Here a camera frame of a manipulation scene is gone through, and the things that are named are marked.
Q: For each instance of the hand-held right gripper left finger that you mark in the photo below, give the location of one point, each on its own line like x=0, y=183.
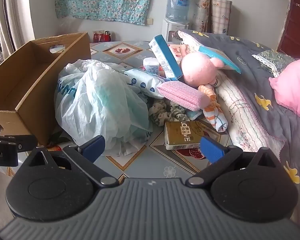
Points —
x=93, y=145

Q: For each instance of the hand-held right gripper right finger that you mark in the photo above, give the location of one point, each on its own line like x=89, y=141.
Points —
x=212, y=148

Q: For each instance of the brown cardboard box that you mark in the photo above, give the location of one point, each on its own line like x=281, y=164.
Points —
x=27, y=120

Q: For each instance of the pink plush toy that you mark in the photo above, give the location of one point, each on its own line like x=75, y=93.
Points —
x=197, y=67

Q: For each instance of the white yogurt cup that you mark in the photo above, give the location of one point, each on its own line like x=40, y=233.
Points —
x=151, y=66

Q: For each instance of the gold carton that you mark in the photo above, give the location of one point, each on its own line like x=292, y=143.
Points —
x=182, y=135

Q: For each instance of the light blue small cloth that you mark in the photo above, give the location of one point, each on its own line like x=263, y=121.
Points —
x=193, y=115

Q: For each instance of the white plastic bag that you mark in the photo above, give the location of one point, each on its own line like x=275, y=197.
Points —
x=95, y=105

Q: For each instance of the floral fabric scrunchie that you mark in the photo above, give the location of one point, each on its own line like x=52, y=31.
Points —
x=162, y=112

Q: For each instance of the pink knitted sponge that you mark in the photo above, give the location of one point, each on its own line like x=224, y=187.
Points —
x=180, y=95

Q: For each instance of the blue dotted tissue packet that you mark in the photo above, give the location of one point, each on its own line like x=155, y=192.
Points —
x=145, y=82

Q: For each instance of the grey quilt with yellow print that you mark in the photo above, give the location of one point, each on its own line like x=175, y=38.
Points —
x=240, y=62

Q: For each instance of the light blue flat packet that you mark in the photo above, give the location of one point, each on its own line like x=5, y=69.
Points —
x=220, y=57

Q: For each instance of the pink pillow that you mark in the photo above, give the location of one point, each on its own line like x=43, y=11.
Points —
x=292, y=87

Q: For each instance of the blue and white carton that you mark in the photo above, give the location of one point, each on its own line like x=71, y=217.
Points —
x=166, y=57

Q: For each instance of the pink wet wipes pack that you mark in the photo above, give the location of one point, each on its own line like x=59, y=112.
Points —
x=176, y=51

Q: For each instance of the green floral lace pillow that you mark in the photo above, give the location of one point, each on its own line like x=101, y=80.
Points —
x=272, y=60

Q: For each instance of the red bottle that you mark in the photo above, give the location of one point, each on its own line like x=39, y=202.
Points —
x=107, y=36

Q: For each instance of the pale curtain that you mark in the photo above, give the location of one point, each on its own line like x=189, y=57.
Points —
x=17, y=12

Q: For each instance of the white water dispenser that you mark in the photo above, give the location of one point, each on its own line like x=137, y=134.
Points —
x=173, y=30

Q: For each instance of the checked wallpaper roll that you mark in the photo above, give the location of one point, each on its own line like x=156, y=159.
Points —
x=221, y=15

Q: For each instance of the floral wallpaper roll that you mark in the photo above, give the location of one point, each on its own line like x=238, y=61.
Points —
x=201, y=12

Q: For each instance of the dark red wooden door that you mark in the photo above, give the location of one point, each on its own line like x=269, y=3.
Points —
x=297, y=25

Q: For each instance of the wall socket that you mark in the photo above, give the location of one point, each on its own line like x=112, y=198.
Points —
x=150, y=21

